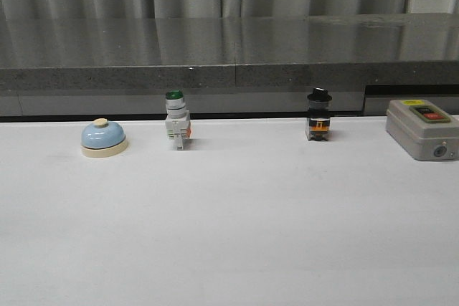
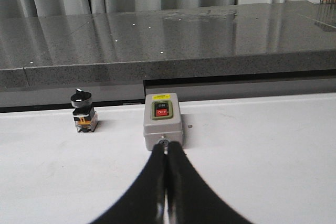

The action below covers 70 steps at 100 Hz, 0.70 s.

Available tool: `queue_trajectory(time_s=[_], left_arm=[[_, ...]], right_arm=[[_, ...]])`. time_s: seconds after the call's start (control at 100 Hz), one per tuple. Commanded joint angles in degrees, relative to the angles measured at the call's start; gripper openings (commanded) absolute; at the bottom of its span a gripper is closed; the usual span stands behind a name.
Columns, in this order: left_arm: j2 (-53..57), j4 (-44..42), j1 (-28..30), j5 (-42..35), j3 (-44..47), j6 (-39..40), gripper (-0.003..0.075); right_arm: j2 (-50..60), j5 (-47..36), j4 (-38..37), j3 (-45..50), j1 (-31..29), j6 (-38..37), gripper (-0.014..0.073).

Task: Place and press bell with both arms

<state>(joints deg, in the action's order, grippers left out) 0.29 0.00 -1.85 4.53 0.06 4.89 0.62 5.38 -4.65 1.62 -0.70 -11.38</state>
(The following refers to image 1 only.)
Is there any blue and cream call bell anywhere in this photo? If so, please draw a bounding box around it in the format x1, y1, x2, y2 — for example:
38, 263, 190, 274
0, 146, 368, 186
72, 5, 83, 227
81, 118, 128, 158

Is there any grey stone counter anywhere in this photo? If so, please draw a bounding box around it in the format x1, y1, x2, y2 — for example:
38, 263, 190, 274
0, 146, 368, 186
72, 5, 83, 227
1, 14, 458, 121

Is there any green push button switch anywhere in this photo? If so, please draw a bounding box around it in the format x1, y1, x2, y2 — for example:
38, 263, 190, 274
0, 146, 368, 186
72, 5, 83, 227
165, 90, 191, 150

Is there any black rotary selector switch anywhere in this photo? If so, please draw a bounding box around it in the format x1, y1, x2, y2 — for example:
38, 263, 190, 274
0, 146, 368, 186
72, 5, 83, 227
306, 87, 332, 141

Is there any grey power switch box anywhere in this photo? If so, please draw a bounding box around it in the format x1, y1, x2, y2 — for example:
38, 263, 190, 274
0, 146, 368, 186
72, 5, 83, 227
386, 100, 458, 161

